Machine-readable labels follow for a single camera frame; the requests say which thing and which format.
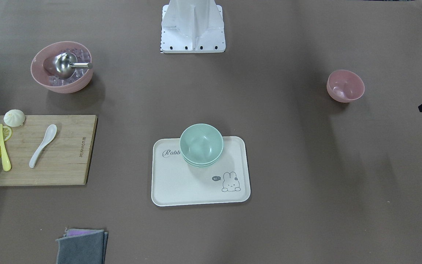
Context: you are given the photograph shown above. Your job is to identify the small pink bowl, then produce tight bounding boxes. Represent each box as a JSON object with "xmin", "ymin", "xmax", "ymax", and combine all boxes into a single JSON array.
[{"xmin": 326, "ymin": 70, "xmax": 365, "ymax": 103}]

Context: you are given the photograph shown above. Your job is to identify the white ceramic spoon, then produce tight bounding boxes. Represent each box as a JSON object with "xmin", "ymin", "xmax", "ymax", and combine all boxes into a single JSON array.
[{"xmin": 29, "ymin": 124, "xmax": 58, "ymax": 168}]

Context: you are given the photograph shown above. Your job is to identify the green bowl stack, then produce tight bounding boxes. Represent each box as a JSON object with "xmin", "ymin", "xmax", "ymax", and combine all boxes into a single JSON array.
[{"xmin": 179, "ymin": 124, "xmax": 224, "ymax": 168}]

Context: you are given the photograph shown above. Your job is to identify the large pink ice bowl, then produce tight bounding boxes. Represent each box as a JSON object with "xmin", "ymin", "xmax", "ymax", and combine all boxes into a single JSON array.
[{"xmin": 30, "ymin": 41, "xmax": 94, "ymax": 94}]

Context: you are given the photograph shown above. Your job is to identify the white rabbit tray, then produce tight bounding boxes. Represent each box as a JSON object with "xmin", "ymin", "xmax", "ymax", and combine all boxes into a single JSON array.
[{"xmin": 151, "ymin": 136, "xmax": 251, "ymax": 206}]

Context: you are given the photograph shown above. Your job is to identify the metal ice scoop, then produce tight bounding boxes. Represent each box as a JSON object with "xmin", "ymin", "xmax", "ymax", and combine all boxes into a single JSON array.
[{"xmin": 42, "ymin": 52, "xmax": 93, "ymax": 80}]

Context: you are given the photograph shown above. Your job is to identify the bamboo cutting board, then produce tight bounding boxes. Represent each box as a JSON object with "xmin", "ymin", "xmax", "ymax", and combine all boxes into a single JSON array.
[{"xmin": 0, "ymin": 115, "xmax": 97, "ymax": 187}]

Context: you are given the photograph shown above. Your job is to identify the grey folded cloth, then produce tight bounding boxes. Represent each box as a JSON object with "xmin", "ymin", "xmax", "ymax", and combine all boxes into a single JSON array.
[{"xmin": 56, "ymin": 228, "xmax": 108, "ymax": 264}]

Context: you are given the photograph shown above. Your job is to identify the white steamed bun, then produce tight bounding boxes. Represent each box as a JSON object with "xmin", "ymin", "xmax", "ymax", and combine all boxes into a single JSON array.
[{"xmin": 3, "ymin": 110, "xmax": 26, "ymax": 127}]

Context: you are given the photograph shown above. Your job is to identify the lemon slice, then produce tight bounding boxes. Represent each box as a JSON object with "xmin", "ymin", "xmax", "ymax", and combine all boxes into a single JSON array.
[{"xmin": 2, "ymin": 126, "xmax": 13, "ymax": 142}]

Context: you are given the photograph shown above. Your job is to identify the yellow plastic knife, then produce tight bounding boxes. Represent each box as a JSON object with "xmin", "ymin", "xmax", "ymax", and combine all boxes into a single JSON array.
[{"xmin": 0, "ymin": 124, "xmax": 12, "ymax": 172}]

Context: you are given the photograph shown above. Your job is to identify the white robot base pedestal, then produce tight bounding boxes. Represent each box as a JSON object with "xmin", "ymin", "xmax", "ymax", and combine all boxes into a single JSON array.
[{"xmin": 160, "ymin": 0, "xmax": 226, "ymax": 54}]

